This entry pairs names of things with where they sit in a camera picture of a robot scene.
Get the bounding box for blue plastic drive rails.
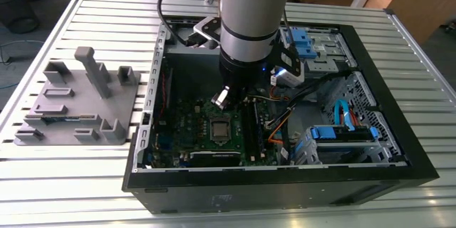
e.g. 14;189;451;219
290;28;319;59

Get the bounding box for black cable bundle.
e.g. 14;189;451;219
266;70;356;130

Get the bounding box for red black twisted fan wire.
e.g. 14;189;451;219
160;69;171;119

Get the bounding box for black RAM slot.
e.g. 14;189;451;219
244;104;255;160
252;99;264;160
247;99;260;160

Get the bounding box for bare green RAM stick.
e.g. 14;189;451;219
26;115;96;124

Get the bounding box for blue SATA cable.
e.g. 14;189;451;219
334;99;359;132

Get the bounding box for silver power supply unit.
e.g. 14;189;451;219
164;27;222;92

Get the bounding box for silver optical drive cage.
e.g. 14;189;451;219
279;27;359;88

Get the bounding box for silver disk cage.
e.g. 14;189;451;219
292;125;406;165

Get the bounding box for grey wire bundle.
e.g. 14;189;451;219
246;91;286;103

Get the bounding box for wooden cabinet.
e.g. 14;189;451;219
387;0;456;46

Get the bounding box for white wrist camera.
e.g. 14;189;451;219
274;69;306;88

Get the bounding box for black graphics card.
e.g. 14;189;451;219
188;150;243;168

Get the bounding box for orange wire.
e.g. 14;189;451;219
266;121;298;146

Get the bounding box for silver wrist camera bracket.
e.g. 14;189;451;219
194;15;223;50

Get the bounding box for hard disk in blue carrier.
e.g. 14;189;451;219
310;125;379;143

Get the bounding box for metal socket cover frame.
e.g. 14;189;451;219
208;115;235;142

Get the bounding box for green Dell motherboard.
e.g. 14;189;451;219
152;97;283;169

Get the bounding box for red yellow power wire bundle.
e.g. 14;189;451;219
268;73;288;102

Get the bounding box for black PC case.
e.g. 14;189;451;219
122;14;440;215

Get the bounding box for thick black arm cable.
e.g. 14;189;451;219
158;0;224;49

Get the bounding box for silver CPU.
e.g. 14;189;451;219
212;122;230;137

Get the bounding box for grey parts rack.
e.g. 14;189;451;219
14;46;144;146

